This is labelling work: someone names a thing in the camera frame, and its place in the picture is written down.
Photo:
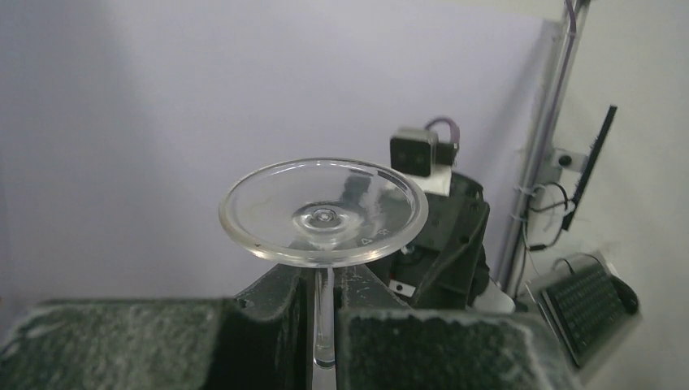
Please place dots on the black computer keyboard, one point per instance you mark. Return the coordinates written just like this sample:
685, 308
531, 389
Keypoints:
587, 307

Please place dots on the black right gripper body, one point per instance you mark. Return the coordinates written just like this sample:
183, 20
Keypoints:
445, 267

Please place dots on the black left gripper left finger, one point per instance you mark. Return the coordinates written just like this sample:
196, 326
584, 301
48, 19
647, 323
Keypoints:
257, 339

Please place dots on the clear wine glass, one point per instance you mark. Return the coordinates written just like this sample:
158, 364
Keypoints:
322, 214

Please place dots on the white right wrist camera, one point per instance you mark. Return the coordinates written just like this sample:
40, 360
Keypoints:
427, 155

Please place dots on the aluminium frame post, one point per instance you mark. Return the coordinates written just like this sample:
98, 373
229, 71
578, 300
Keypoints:
535, 153

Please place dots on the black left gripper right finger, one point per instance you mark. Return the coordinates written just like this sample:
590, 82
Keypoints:
382, 343

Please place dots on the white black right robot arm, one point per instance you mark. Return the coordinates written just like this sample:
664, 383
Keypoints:
492, 296

